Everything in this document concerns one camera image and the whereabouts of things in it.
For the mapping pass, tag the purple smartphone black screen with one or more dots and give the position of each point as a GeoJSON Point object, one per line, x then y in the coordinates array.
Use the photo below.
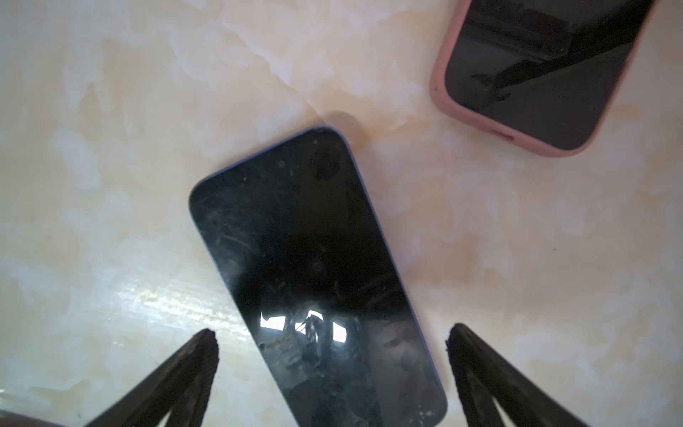
{"type": "Point", "coordinates": [533, 69]}

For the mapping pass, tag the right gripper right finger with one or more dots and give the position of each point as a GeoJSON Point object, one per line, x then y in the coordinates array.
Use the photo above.
{"type": "Point", "coordinates": [488, 384]}

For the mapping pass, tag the black phone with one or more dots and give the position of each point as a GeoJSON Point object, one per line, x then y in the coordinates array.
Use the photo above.
{"type": "Point", "coordinates": [296, 241]}

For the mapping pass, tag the pink phone case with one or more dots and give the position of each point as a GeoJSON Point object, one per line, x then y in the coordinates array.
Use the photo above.
{"type": "Point", "coordinates": [443, 85]}

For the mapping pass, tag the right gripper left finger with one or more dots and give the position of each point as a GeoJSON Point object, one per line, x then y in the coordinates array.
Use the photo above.
{"type": "Point", "coordinates": [176, 393]}

